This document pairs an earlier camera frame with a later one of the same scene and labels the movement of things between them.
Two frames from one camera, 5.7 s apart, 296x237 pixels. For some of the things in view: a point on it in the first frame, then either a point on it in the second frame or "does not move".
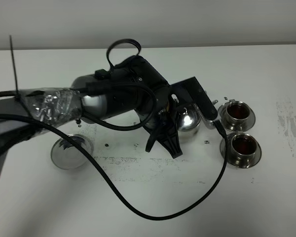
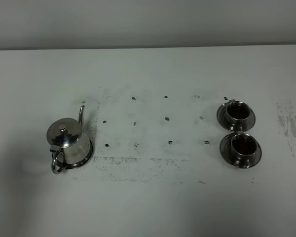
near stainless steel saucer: (231, 160) does not move
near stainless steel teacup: (242, 148) does not move
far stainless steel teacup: (237, 112) does not move
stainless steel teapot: (188, 120) → (72, 144)
